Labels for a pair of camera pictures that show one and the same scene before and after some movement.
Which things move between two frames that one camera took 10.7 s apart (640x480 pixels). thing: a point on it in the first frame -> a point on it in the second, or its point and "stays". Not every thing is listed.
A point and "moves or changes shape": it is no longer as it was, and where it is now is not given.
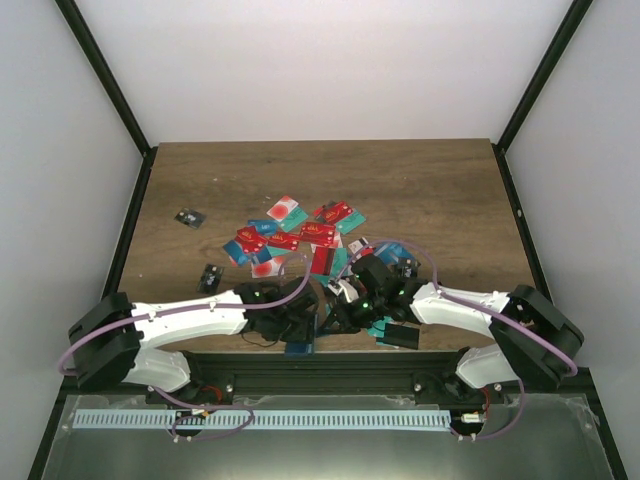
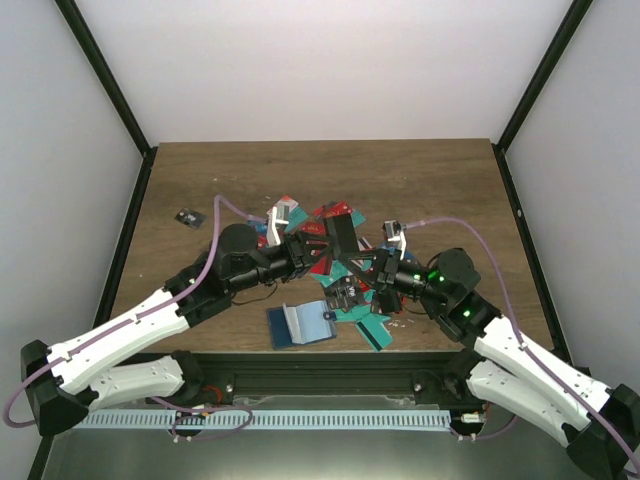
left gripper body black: (287, 330) -> (285, 264)
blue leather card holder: (303, 347) moves or changes shape
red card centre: (317, 234) stays
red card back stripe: (323, 260) stays
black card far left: (190, 217) stays
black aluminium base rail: (321, 376) stays
